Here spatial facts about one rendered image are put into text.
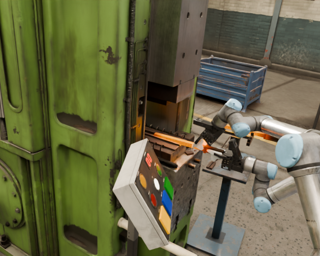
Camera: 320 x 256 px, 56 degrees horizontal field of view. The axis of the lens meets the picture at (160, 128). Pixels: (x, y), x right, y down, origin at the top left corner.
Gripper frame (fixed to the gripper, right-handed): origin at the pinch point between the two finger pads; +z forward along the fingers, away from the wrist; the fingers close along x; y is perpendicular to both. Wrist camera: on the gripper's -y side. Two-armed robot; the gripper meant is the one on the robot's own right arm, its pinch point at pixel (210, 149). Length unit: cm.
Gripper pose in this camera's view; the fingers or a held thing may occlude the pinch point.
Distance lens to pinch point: 166.2
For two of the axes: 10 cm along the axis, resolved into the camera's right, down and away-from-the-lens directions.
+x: 5.1, -3.2, 8.0
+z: -8.6, -2.5, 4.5
